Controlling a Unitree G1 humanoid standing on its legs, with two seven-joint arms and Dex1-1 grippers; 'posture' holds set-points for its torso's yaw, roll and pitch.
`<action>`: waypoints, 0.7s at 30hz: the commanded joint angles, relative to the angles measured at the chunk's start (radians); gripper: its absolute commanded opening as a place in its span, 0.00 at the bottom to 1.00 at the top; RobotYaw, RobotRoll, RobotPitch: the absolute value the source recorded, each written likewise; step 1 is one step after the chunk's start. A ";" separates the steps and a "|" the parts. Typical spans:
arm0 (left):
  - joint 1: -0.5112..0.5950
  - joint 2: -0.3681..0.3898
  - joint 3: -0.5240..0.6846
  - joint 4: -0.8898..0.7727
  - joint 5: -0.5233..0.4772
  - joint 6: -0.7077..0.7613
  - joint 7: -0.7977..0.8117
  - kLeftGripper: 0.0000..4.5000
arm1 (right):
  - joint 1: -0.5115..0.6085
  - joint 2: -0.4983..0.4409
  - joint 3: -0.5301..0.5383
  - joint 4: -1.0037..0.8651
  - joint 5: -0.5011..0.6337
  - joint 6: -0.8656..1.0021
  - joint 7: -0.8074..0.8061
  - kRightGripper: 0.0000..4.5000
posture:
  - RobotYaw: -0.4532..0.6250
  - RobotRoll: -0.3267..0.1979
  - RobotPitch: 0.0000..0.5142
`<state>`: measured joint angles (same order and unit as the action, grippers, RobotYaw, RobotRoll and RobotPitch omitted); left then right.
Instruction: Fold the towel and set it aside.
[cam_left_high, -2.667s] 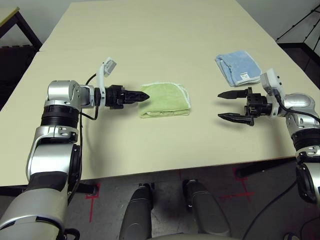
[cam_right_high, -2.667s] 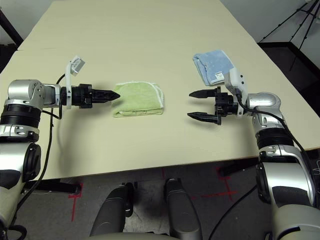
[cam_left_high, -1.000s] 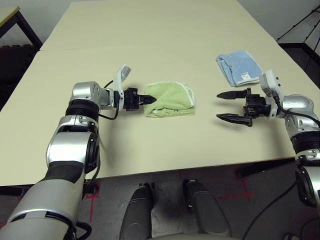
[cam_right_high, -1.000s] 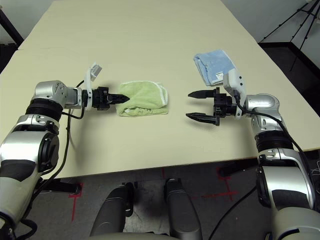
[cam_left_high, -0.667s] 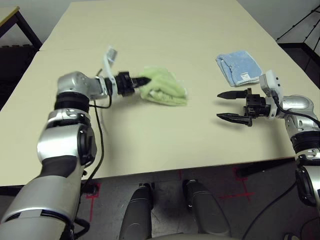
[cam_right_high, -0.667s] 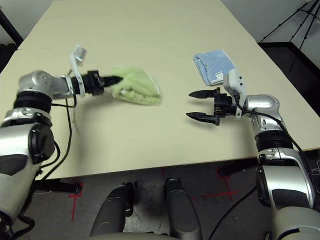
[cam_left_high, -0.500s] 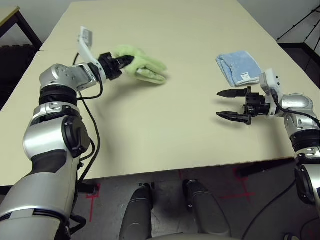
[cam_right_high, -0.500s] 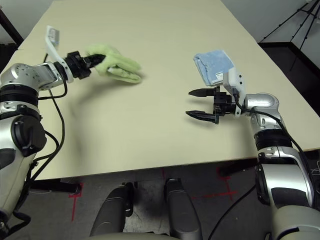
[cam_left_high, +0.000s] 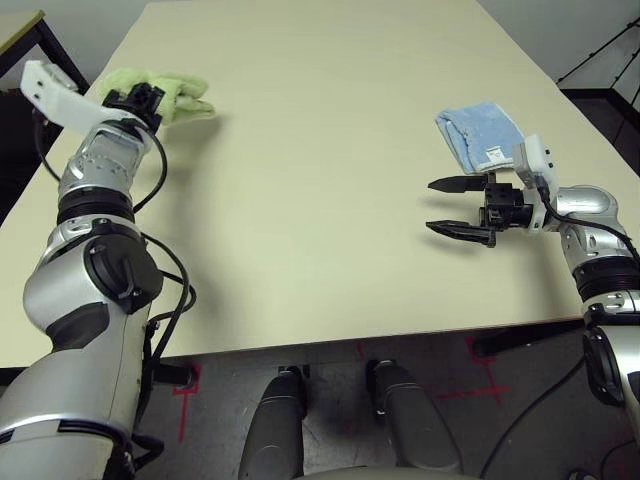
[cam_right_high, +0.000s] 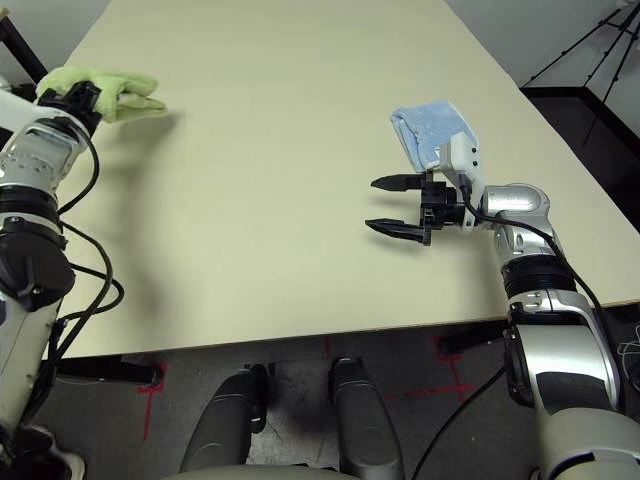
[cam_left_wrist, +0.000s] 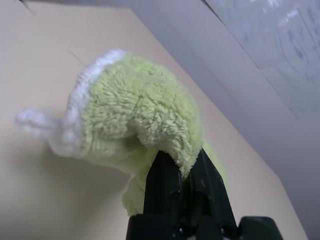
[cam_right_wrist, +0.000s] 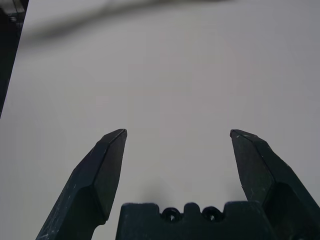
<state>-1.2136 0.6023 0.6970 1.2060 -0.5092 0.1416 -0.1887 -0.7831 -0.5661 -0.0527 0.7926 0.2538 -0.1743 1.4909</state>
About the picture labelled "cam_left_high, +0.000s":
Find side table with black legs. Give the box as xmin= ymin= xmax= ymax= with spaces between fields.
xmin=0 ymin=10 xmax=91 ymax=91

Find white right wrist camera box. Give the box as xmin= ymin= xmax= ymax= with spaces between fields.
xmin=510 ymin=133 xmax=562 ymax=235

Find folded light blue towel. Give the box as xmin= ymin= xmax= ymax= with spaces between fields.
xmin=434 ymin=101 xmax=527 ymax=176

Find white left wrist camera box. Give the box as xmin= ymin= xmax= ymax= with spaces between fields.
xmin=20 ymin=59 xmax=149 ymax=139

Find grey robot leg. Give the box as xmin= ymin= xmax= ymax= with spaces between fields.
xmin=238 ymin=364 xmax=309 ymax=479
xmin=366 ymin=359 xmax=462 ymax=474

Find grey robot right leg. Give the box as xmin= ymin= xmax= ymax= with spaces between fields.
xmin=366 ymin=359 xmax=462 ymax=474

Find grey robot left leg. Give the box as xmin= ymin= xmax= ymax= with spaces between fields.
xmin=238 ymin=364 xmax=309 ymax=479

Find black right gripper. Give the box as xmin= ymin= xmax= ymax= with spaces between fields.
xmin=424 ymin=172 xmax=535 ymax=249

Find black foam floor mats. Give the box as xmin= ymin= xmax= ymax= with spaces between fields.
xmin=0 ymin=88 xmax=64 ymax=221

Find green towel with white trim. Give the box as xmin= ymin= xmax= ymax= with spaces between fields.
xmin=96 ymin=68 xmax=217 ymax=134

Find black table foot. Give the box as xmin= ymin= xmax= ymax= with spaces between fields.
xmin=472 ymin=322 xmax=587 ymax=358
xmin=152 ymin=362 xmax=197 ymax=387

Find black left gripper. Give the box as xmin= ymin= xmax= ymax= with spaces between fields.
xmin=101 ymin=82 xmax=167 ymax=132

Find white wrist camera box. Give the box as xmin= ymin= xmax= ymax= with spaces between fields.
xmin=20 ymin=59 xmax=149 ymax=139
xmin=510 ymin=133 xmax=562 ymax=235

